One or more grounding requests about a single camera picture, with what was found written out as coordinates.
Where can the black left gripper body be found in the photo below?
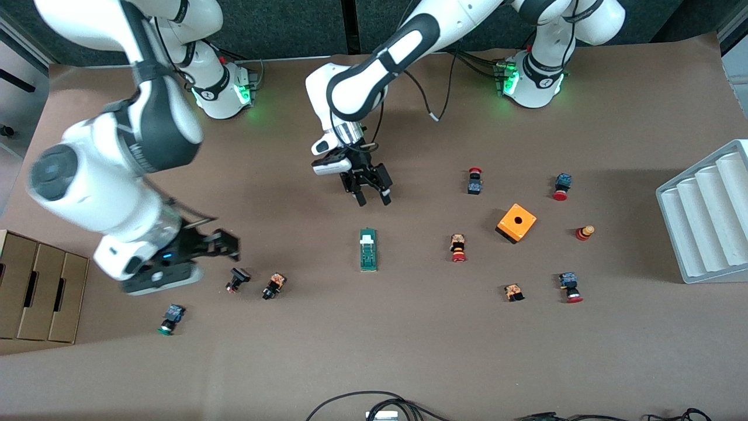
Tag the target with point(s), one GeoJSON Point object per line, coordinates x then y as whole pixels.
{"type": "Point", "coordinates": [363, 171]}

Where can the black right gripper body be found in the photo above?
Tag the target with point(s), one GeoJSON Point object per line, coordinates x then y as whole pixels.
{"type": "Point", "coordinates": [197, 244]}

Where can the green load switch white slider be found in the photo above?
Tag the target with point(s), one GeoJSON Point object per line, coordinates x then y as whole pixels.
{"type": "Point", "coordinates": [368, 254]}

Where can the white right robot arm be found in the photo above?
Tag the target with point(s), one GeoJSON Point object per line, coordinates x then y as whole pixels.
{"type": "Point", "coordinates": [146, 117]}

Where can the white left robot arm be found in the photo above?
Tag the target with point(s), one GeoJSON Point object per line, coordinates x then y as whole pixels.
{"type": "Point", "coordinates": [374, 76]}

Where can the black square pushbutton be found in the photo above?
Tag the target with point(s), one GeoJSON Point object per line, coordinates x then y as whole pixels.
{"type": "Point", "coordinates": [238, 275]}

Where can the black selector with orange block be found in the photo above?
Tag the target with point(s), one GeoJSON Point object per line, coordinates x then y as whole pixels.
{"type": "Point", "coordinates": [274, 283]}

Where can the green pushbutton with blue block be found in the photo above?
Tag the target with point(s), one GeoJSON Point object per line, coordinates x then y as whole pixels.
{"type": "Point", "coordinates": [173, 314]}

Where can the red mushroom button orange block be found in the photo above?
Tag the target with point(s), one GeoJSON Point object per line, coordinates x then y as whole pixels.
{"type": "Point", "coordinates": [457, 242]}

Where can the red mushroom button black block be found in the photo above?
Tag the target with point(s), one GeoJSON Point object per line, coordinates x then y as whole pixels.
{"type": "Point", "coordinates": [474, 187]}

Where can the brown cardboard box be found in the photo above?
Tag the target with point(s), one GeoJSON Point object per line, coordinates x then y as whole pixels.
{"type": "Point", "coordinates": [41, 292]}

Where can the brown paper table cover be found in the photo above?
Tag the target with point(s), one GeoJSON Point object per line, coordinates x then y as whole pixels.
{"type": "Point", "coordinates": [374, 351]}

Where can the small orange contact block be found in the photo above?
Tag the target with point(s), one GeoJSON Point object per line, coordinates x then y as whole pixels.
{"type": "Point", "coordinates": [513, 292]}

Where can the red mushroom button blue block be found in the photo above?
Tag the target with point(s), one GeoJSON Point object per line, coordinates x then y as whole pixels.
{"type": "Point", "coordinates": [568, 282]}
{"type": "Point", "coordinates": [563, 181]}

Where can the red yellow mushroom button head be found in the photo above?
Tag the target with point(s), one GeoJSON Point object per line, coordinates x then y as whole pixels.
{"type": "Point", "coordinates": [584, 233]}

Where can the black round knob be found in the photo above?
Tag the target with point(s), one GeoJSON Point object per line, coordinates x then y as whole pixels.
{"type": "Point", "coordinates": [7, 131]}

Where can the small white adapter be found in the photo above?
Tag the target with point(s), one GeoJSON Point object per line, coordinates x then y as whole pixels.
{"type": "Point", "coordinates": [381, 416]}

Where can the grey ridged tray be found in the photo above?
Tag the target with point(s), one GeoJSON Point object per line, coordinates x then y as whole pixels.
{"type": "Point", "coordinates": [707, 216]}

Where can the orange button enclosure box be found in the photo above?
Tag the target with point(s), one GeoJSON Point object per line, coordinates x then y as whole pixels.
{"type": "Point", "coordinates": [526, 219]}

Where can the black vertical post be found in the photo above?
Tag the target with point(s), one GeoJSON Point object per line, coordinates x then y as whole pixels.
{"type": "Point", "coordinates": [350, 29]}

